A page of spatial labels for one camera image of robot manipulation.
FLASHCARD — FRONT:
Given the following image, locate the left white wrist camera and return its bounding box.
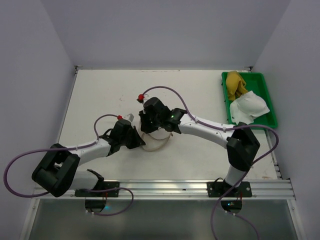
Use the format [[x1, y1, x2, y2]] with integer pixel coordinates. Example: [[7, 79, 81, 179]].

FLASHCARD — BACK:
[[117, 113, 134, 124]]

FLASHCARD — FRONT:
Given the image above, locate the white bra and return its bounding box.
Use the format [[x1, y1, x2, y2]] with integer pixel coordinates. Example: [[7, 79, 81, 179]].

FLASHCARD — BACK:
[[229, 91, 270, 125]]

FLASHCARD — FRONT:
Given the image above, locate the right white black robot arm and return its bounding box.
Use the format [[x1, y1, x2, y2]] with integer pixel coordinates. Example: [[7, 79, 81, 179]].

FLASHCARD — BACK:
[[137, 94, 260, 190]]

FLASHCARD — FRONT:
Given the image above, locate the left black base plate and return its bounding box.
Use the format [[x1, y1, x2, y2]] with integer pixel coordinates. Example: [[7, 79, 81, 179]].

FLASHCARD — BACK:
[[74, 181, 120, 198]]

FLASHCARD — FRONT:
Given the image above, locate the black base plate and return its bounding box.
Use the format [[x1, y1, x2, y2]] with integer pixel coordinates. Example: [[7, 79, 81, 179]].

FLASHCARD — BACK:
[[206, 177, 253, 198], [74, 181, 120, 198]]

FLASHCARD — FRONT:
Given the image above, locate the cream mesh laundry bag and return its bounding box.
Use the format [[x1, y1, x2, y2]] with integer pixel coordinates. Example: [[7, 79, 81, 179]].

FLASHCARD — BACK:
[[139, 128, 173, 152]]

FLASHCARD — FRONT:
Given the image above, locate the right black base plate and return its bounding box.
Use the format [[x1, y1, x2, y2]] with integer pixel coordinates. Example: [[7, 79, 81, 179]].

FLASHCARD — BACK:
[[206, 177, 253, 198]]

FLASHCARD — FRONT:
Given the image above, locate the yellow bra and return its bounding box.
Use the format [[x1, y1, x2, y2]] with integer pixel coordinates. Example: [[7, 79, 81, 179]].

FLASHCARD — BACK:
[[225, 71, 249, 101]]

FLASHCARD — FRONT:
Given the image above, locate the green plastic tray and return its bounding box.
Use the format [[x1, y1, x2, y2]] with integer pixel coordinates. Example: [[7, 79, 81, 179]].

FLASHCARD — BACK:
[[221, 71, 278, 129]]

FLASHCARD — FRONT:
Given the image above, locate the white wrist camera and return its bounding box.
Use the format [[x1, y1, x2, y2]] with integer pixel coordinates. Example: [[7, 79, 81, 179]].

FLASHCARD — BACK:
[[136, 93, 151, 104], [117, 113, 134, 124]]

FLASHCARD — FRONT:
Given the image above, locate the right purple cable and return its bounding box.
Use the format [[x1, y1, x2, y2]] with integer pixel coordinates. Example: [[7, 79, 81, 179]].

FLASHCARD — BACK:
[[138, 85, 280, 240]]

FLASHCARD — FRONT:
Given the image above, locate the aluminium mounting rail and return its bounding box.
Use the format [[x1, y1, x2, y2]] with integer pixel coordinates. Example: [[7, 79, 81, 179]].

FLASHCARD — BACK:
[[32, 177, 297, 201]]

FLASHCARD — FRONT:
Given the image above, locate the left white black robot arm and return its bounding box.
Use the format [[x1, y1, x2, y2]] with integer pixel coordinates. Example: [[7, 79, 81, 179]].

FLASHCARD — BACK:
[[31, 119, 146, 197]]

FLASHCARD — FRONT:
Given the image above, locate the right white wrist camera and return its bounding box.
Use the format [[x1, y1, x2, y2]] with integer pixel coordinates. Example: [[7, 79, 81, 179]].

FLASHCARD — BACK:
[[136, 93, 151, 104]]

